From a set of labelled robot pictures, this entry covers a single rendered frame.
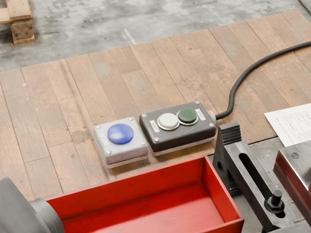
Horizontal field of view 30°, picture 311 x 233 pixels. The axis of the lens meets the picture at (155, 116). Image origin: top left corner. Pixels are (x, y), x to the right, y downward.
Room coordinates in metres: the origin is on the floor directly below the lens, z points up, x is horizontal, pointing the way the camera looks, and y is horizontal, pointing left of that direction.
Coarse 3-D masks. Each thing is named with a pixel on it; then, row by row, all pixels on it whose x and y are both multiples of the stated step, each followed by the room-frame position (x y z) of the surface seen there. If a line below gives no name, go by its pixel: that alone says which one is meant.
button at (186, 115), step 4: (180, 112) 0.65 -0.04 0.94; (184, 112) 0.65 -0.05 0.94; (188, 112) 0.65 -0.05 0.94; (192, 112) 0.65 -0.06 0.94; (180, 116) 0.64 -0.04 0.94; (184, 116) 0.64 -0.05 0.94; (188, 116) 0.64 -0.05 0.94; (192, 116) 0.64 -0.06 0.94; (196, 116) 0.64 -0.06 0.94; (180, 120) 0.63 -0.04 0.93; (184, 120) 0.63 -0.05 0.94; (188, 120) 0.63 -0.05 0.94; (192, 120) 0.63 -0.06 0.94
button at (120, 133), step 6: (114, 126) 0.61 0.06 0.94; (120, 126) 0.61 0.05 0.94; (126, 126) 0.61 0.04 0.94; (108, 132) 0.60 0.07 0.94; (114, 132) 0.60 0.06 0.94; (120, 132) 0.60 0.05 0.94; (126, 132) 0.60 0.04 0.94; (132, 132) 0.60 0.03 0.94; (108, 138) 0.59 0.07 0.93; (114, 138) 0.59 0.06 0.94; (120, 138) 0.59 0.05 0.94; (126, 138) 0.59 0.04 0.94
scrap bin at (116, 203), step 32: (192, 160) 0.53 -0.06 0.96; (96, 192) 0.48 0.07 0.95; (128, 192) 0.49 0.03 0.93; (160, 192) 0.51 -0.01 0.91; (192, 192) 0.52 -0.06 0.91; (224, 192) 0.48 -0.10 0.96; (64, 224) 0.45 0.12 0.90; (96, 224) 0.45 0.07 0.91; (128, 224) 0.46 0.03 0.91; (160, 224) 0.46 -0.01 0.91; (192, 224) 0.46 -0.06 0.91; (224, 224) 0.43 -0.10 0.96
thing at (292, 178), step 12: (300, 144) 0.41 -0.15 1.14; (288, 156) 0.39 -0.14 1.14; (300, 156) 0.39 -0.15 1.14; (276, 168) 0.39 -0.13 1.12; (288, 168) 0.38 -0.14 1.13; (300, 168) 0.37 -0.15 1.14; (288, 180) 0.37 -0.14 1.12; (300, 180) 0.36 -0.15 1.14; (288, 192) 0.37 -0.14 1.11; (300, 192) 0.35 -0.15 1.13; (300, 204) 0.35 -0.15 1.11
